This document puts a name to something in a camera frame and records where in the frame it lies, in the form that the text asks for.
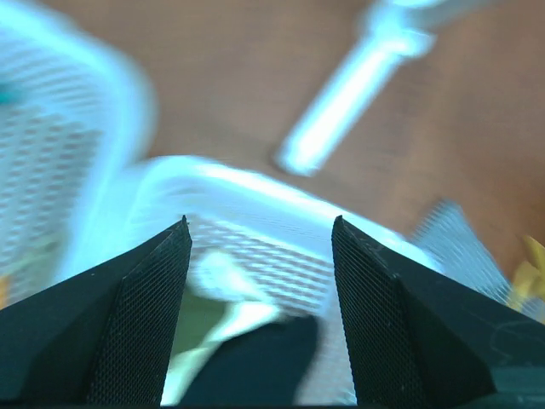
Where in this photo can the white laundry basket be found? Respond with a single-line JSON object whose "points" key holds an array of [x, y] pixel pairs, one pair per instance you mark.
{"points": [[279, 235]]}

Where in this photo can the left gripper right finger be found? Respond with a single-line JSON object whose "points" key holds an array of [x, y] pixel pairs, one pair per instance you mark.
{"points": [[416, 337]]}

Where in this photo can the white clothespin basket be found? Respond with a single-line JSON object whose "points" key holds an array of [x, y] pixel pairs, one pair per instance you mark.
{"points": [[85, 112]]}

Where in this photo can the grey striped underwear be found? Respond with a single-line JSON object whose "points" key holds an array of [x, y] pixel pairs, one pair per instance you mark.
{"points": [[446, 235]]}

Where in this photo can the silver clothes rack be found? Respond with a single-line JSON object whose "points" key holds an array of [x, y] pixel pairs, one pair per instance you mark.
{"points": [[391, 33]]}

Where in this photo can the olive green garment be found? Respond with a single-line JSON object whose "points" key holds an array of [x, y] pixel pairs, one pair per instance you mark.
{"points": [[197, 318]]}

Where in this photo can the cream garment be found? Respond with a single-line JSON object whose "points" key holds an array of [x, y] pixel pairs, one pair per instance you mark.
{"points": [[217, 275]]}

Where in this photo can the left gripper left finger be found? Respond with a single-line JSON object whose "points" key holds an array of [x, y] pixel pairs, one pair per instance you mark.
{"points": [[102, 337]]}

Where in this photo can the orange clothespin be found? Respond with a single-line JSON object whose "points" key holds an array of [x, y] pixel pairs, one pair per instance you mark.
{"points": [[4, 291]]}

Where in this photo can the teal clothespin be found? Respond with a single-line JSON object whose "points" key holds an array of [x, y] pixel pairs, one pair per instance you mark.
{"points": [[9, 95]]}

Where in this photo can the yellow plastic hanger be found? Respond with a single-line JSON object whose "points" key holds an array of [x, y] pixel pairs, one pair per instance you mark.
{"points": [[528, 279]]}

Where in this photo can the black garment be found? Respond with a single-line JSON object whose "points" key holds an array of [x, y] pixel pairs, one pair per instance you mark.
{"points": [[264, 367]]}

